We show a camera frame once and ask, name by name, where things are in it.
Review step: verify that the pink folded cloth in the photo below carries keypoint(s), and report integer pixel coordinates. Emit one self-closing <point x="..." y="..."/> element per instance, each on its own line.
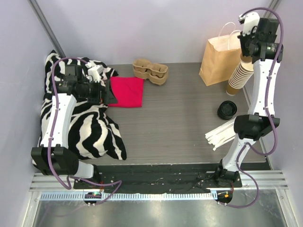
<point x="128" y="91"/>

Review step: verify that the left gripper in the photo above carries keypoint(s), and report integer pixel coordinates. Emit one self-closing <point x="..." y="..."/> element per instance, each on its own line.
<point x="105" y="92"/>

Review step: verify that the stack of black lids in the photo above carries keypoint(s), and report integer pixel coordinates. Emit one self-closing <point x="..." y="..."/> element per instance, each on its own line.
<point x="227" y="110"/>

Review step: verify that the zebra print pillow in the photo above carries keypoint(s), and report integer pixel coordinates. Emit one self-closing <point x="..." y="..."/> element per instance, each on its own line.
<point x="92" y="134"/>

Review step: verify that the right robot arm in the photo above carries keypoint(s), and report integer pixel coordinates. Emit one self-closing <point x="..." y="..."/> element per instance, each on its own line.
<point x="260" y="120"/>

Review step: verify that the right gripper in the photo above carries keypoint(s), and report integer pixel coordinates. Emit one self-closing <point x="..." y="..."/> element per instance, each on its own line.
<point x="243" y="47"/>

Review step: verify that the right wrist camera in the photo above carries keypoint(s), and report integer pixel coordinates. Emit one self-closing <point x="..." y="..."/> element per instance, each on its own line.
<point x="250" y="22"/>

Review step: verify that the brown paper bag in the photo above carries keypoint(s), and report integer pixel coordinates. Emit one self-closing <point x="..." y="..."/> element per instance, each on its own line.
<point x="221" y="57"/>

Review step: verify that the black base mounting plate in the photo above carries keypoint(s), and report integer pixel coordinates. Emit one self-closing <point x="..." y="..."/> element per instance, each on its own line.
<point x="168" y="178"/>

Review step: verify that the cardboard cup carrier tray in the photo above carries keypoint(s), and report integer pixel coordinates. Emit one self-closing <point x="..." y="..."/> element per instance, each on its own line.
<point x="156" y="73"/>

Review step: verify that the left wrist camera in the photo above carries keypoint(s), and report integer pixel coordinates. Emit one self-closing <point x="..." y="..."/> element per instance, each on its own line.
<point x="94" y="72"/>

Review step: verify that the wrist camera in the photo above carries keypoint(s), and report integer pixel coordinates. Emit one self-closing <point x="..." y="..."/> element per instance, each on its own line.
<point x="250" y="22"/>
<point x="94" y="72"/>

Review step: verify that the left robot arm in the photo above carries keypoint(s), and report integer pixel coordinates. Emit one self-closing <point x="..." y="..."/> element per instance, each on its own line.
<point x="52" y="156"/>

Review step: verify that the white cable duct strip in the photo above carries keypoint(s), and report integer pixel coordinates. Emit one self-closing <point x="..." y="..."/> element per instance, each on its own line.
<point x="96" y="196"/>

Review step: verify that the stack of paper cups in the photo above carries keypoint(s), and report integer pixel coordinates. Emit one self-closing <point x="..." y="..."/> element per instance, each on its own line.
<point x="240" y="76"/>

